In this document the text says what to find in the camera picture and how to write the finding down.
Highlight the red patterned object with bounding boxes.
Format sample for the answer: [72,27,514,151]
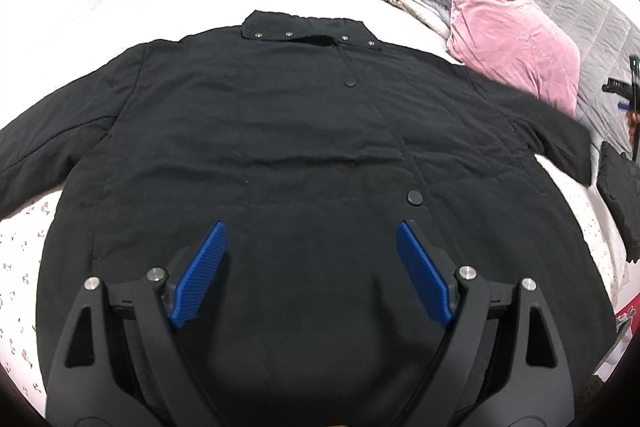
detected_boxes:
[611,299,640,345]

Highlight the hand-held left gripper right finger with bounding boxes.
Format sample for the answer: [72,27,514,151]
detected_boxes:
[396,220,596,427]

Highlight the white bed cover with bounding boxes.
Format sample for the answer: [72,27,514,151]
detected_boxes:
[0,0,463,132]

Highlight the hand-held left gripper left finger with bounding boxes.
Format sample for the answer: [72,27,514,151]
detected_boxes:
[45,220,230,427]

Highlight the folded beige and grey blankets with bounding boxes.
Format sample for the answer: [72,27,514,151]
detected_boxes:
[375,0,457,40]

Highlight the black folded garment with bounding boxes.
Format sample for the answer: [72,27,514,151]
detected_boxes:
[596,141,640,260]

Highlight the cherry print bed sheet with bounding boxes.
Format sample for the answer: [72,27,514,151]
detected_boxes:
[0,155,632,403]

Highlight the grey quilted pillow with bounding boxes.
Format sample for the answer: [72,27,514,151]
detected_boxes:
[464,0,638,158]

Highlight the black jacket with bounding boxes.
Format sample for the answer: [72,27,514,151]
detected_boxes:
[0,10,617,427]

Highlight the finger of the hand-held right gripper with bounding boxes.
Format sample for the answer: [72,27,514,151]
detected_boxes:
[606,78,634,110]

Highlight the pink velvet pillow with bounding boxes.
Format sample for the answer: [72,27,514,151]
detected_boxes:
[395,0,582,116]

